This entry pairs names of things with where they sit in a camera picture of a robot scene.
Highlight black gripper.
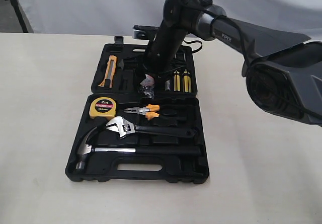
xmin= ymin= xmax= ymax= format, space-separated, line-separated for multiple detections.
xmin=142 ymin=25 xmax=188 ymax=80

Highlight black electrical tape roll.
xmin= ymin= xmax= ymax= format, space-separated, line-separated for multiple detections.
xmin=138 ymin=74 xmax=154 ymax=99

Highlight silver adjustable wrench black handle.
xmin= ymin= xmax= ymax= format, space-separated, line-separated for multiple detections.
xmin=106 ymin=116 xmax=195 ymax=138

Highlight claw hammer black handle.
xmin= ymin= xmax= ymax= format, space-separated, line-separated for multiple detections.
xmin=75 ymin=127 xmax=201 ymax=171

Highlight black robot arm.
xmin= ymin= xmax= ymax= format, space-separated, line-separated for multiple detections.
xmin=143 ymin=0 xmax=321 ymax=125

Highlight black plastic tool case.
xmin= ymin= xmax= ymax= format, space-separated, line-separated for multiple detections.
xmin=65 ymin=36 xmax=209 ymax=184

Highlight yellow black screwdriver left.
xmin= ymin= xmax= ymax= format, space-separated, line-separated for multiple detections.
xmin=174 ymin=70 xmax=181 ymax=92

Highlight yellow black screwdriver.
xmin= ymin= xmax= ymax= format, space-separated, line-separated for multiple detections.
xmin=183 ymin=69 xmax=192 ymax=93
xmin=174 ymin=70 xmax=181 ymax=92

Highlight clear tester screwdriver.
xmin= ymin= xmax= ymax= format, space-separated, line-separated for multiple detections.
xmin=165 ymin=80 xmax=171 ymax=91

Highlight yellow black screwdriver right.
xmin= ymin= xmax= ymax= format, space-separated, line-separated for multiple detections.
xmin=183 ymin=69 xmax=192 ymax=93

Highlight yellow utility knife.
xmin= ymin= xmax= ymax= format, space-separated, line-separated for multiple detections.
xmin=98 ymin=55 xmax=117 ymax=89

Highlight yellow tape measure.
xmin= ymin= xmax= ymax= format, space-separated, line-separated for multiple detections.
xmin=89 ymin=97 xmax=116 ymax=120

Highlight black stand pole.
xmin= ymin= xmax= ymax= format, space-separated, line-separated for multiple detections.
xmin=4 ymin=0 xmax=30 ymax=33

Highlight orange handled pliers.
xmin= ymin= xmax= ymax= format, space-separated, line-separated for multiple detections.
xmin=124 ymin=104 xmax=160 ymax=121

